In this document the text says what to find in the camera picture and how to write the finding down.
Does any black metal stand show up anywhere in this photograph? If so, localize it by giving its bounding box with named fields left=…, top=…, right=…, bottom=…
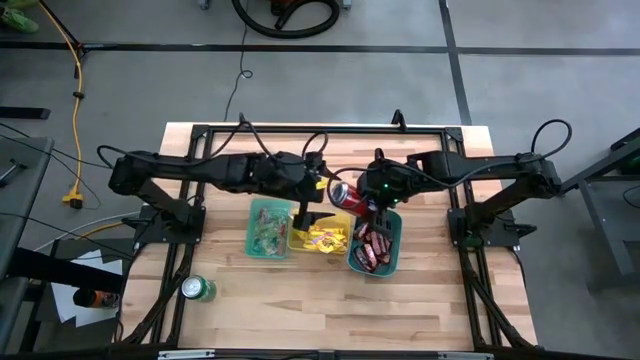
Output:
left=549, top=127, right=640, bottom=294

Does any grey side table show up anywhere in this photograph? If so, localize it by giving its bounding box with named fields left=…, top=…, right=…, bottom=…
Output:
left=0, top=137, right=55, bottom=281

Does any white paper sheet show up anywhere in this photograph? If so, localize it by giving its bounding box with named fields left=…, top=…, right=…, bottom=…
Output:
left=49, top=249, right=124, bottom=329

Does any yellow translucent bin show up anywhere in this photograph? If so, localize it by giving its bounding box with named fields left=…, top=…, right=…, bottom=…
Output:
left=287, top=208, right=353, bottom=256

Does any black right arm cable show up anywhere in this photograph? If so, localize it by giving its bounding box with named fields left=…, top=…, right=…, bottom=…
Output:
left=325, top=118, right=574, bottom=201

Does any silver frame bracket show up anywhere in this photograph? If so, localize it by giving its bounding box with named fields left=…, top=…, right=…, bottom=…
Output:
left=158, top=349, right=217, bottom=360
left=436, top=351, right=495, bottom=360

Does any green soda can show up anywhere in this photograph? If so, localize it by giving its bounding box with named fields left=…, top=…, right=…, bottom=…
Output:
left=180, top=274, right=218, bottom=304

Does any light teal translucent bin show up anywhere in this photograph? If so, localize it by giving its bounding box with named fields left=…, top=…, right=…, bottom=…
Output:
left=243, top=197, right=293, bottom=260

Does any black vacuum hose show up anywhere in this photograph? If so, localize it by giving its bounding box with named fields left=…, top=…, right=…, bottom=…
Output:
left=230, top=0, right=342, bottom=40

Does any short black floor bar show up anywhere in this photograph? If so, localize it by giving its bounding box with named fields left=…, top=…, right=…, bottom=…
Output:
left=0, top=106, right=52, bottom=121

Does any orange black bottle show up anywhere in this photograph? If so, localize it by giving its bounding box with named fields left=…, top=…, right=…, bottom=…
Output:
left=72, top=288, right=122, bottom=310

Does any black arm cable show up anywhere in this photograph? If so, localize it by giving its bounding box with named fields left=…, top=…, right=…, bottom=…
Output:
left=325, top=118, right=574, bottom=201
left=96, top=112, right=330, bottom=169

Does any long black beam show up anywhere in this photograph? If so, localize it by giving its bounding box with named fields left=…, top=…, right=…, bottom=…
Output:
left=0, top=247, right=124, bottom=294

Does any grey hand tool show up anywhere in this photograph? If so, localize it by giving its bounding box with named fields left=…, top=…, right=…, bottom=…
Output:
left=0, top=158, right=29, bottom=189

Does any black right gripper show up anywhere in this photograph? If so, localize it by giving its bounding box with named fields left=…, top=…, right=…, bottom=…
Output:
left=356, top=157, right=417, bottom=237

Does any thin black floor cable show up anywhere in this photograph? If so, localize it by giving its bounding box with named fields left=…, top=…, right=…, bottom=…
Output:
left=222, top=0, right=254, bottom=124

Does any black metal table frame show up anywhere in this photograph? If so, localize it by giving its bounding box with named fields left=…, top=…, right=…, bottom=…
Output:
left=113, top=122, right=537, bottom=351

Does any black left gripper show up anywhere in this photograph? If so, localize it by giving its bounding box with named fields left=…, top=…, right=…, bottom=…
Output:
left=292, top=149, right=337, bottom=233

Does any dark green plastic bin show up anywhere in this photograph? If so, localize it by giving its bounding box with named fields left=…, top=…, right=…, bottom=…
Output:
left=345, top=207, right=404, bottom=279

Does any red soda can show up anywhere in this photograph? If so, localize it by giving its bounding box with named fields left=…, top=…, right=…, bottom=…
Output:
left=328, top=181, right=375, bottom=220

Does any neon green shoe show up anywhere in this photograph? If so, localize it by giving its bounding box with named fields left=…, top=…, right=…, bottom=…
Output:
left=0, top=0, right=40, bottom=35

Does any yellow extension cable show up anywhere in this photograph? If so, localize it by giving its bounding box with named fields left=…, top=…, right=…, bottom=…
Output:
left=38, top=0, right=86, bottom=210

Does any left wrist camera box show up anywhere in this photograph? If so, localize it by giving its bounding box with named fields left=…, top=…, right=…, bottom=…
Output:
left=304, top=148, right=328, bottom=175

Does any white floor cable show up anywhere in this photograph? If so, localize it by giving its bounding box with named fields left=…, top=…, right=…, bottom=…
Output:
left=32, top=209, right=142, bottom=252

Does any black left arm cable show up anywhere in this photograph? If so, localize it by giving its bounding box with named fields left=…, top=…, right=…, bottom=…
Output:
left=96, top=112, right=330, bottom=169

